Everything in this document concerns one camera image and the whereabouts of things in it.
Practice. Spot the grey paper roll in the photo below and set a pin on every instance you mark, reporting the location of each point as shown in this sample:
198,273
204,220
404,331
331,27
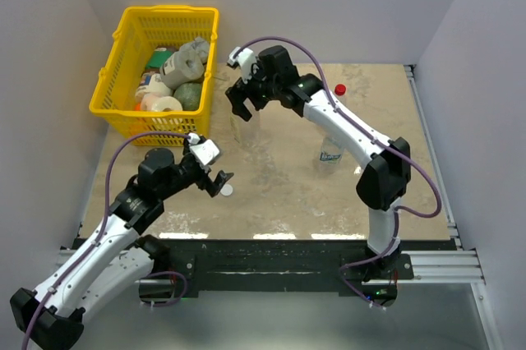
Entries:
185,65

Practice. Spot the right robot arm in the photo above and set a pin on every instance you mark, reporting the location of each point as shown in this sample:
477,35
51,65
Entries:
271,76

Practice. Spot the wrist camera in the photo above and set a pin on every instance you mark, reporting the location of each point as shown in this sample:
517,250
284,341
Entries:
206,152
246,61

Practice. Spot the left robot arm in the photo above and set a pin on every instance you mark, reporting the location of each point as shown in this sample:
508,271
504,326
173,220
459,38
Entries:
117,253

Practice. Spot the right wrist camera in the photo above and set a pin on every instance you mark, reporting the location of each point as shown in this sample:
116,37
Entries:
246,61

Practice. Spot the cream labelled container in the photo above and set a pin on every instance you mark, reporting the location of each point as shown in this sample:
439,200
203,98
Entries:
151,83

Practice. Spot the yellow plastic basket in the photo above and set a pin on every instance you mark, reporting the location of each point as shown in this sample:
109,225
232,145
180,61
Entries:
139,32

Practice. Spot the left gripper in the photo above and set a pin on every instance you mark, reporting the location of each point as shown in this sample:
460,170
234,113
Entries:
206,182

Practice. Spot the green box in basket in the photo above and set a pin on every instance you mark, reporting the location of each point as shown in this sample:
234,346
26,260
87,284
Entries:
159,57

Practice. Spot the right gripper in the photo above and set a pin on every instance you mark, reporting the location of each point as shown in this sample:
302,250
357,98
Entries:
237,101

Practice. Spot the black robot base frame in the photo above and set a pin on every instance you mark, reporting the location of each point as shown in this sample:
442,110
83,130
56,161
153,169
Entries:
193,266

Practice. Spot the red bottle cap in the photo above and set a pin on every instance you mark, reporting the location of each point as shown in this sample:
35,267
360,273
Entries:
340,89

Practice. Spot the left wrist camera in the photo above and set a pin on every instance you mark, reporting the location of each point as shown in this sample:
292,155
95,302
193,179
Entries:
206,152

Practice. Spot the green round fruit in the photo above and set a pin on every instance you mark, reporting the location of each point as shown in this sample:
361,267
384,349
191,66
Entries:
189,95

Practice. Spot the white tape roll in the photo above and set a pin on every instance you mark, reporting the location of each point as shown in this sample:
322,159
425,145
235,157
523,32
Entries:
160,104

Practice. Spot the white bottle cap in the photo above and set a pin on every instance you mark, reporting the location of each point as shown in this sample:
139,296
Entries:
226,190

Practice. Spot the clear labelled bottle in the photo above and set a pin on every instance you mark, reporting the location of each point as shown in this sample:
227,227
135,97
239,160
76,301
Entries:
329,156

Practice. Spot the clear bottle with red ring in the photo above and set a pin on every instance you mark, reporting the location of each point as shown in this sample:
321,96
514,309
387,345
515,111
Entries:
342,100

